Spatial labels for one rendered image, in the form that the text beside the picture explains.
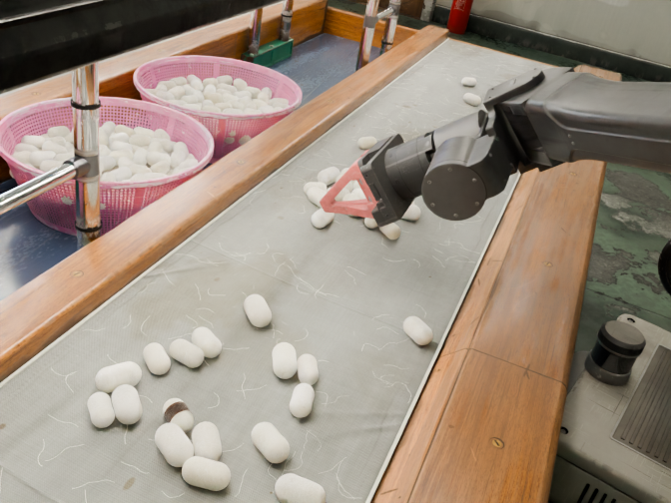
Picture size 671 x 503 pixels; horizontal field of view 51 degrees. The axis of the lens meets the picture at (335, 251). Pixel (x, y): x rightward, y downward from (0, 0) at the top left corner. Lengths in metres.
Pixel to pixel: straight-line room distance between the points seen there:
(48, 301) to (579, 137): 0.46
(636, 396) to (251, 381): 0.74
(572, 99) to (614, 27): 4.70
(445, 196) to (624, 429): 0.61
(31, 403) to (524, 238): 0.58
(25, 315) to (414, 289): 0.39
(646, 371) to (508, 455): 0.72
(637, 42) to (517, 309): 4.63
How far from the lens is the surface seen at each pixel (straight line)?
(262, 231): 0.83
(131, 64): 1.24
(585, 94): 0.61
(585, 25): 5.33
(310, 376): 0.61
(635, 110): 0.54
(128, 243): 0.74
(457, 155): 0.63
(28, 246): 0.91
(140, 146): 1.03
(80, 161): 0.71
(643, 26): 5.30
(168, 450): 0.54
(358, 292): 0.75
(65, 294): 0.67
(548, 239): 0.91
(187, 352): 0.62
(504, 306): 0.75
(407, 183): 0.71
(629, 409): 1.18
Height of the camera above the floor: 1.16
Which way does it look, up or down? 31 degrees down
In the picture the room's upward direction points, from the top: 11 degrees clockwise
